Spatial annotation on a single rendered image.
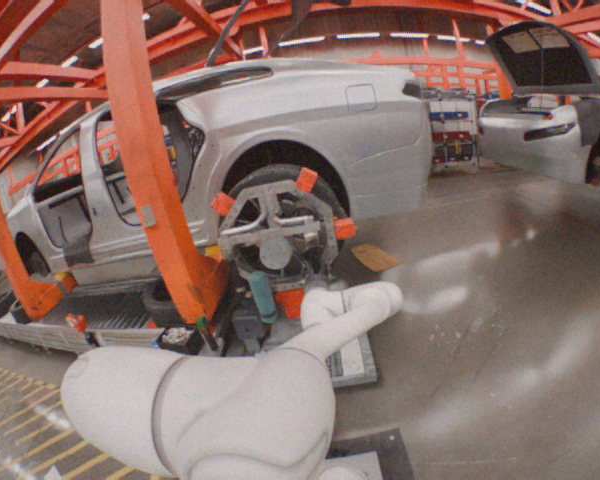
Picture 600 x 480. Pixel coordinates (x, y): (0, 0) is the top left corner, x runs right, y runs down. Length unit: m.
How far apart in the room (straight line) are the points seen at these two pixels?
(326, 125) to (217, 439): 1.48
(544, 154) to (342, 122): 2.03
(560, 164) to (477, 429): 2.30
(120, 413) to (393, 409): 1.37
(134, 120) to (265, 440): 1.20
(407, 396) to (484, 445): 0.52
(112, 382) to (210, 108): 1.52
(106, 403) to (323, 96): 1.52
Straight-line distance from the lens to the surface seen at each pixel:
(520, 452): 1.55
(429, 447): 1.43
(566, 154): 2.88
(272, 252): 1.11
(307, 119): 1.52
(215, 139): 1.64
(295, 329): 1.66
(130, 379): 0.26
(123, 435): 0.26
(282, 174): 1.24
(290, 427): 0.19
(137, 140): 1.23
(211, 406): 0.21
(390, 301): 0.73
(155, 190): 1.21
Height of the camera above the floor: 1.32
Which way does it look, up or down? 23 degrees down
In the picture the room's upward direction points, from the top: 12 degrees counter-clockwise
